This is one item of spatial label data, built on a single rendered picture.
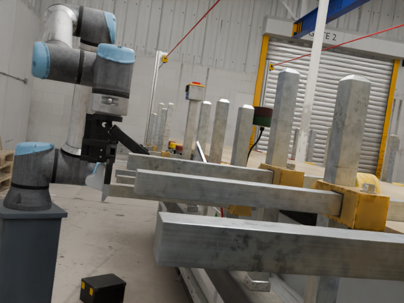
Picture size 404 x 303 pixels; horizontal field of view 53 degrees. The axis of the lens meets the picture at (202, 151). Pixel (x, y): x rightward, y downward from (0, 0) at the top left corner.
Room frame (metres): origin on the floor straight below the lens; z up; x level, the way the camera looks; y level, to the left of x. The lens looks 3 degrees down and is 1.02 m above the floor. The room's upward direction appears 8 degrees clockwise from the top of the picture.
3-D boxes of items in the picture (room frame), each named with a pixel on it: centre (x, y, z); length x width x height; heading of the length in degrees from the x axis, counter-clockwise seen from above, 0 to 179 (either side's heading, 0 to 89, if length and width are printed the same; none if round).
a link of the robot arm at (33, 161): (1.71, 0.69, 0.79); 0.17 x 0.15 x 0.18; 111
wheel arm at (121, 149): (2.52, 0.32, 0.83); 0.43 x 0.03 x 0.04; 103
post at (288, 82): (0.87, -0.16, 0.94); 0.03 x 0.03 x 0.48; 13
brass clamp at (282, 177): (0.85, -0.17, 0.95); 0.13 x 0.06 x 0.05; 13
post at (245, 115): (1.12, -0.10, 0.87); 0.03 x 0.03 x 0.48; 13
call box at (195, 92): (1.86, 0.07, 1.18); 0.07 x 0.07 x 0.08; 13
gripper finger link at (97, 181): (0.98, 0.24, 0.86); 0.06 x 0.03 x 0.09; 103
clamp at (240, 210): (1.10, -0.11, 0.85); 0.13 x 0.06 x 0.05; 13
